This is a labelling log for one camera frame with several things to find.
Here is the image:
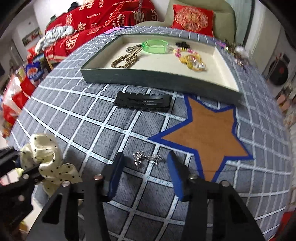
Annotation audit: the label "grey white crumpled cloth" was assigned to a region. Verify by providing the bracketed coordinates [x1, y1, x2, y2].
[35, 25, 75, 54]

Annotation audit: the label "green transparent bangle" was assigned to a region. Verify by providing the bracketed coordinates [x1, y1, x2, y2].
[141, 40, 173, 54]

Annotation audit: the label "white washing machine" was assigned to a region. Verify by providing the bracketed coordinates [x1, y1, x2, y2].
[263, 39, 295, 87]

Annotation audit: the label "pile of beaded jewelry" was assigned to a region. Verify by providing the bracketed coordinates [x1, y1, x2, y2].
[224, 39, 250, 69]

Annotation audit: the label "brown star patch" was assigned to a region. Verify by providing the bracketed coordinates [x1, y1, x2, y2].
[149, 95, 253, 182]

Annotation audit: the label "yellow cord sunflower bracelet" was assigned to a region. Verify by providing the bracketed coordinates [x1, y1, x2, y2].
[179, 52, 207, 72]

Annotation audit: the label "green cream-lined jewelry tray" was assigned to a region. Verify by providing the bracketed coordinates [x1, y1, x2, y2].
[80, 34, 242, 104]

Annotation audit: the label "red embroidered cushion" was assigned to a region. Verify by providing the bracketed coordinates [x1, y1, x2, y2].
[171, 4, 214, 37]

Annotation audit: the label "brown braided bracelet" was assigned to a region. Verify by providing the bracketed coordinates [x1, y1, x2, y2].
[110, 47, 142, 69]

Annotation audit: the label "red bedspread with characters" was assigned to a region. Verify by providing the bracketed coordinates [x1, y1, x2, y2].
[44, 1, 159, 63]

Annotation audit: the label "blue snack bag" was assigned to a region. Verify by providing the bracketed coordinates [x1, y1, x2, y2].
[25, 62, 44, 81]

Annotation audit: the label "pink yellow beaded bracelet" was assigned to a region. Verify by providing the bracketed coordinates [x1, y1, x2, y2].
[173, 47, 200, 61]

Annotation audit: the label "small black claw clip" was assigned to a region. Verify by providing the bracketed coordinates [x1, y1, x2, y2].
[176, 42, 191, 49]

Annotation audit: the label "grey grid tablecloth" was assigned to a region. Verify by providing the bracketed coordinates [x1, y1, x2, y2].
[8, 27, 292, 240]

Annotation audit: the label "light green armchair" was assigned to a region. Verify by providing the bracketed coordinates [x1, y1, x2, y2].
[137, 1, 236, 43]

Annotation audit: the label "large black hair clip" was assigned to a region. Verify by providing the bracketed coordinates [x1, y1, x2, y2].
[114, 91, 172, 113]

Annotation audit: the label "small dark metal hair clip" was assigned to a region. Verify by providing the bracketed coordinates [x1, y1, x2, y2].
[126, 44, 142, 54]

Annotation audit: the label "cream polka dot scrunchie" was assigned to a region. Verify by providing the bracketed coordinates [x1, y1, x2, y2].
[20, 133, 82, 196]

